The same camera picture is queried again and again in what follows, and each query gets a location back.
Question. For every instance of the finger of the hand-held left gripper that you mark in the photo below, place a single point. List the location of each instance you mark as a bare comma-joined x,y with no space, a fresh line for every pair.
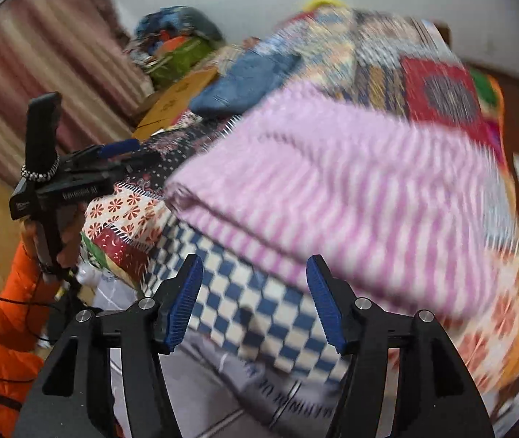
118,147
143,164

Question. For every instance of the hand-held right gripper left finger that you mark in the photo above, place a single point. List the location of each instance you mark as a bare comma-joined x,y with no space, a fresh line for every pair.
184,301

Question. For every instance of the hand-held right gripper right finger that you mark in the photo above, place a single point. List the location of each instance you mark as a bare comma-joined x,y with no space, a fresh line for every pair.
325,305

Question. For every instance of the pink white striped towel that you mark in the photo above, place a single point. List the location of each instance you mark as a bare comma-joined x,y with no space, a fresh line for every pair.
341,182

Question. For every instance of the person's left hand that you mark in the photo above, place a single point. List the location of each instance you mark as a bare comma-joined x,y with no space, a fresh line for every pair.
73,237

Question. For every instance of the silver beaded band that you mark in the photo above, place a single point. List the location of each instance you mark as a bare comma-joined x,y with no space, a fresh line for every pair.
43,172

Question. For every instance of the striped brown curtain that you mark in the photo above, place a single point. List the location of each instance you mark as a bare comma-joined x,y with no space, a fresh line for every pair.
40,77

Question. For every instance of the green storage box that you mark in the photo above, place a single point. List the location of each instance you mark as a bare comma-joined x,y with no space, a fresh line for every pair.
182,59

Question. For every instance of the blue denim jeans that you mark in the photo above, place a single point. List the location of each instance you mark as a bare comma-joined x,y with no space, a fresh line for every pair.
246,82

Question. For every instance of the pile of clothes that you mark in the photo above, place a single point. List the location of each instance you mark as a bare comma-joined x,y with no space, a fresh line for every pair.
177,25

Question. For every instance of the yellow curved hoop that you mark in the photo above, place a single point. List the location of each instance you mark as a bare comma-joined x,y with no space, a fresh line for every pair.
325,1

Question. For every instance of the patchwork quilt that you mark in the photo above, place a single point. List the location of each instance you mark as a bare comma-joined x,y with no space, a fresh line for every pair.
446,91

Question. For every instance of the colourful fleece blanket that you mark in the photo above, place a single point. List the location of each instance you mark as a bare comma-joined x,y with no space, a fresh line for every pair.
487,84

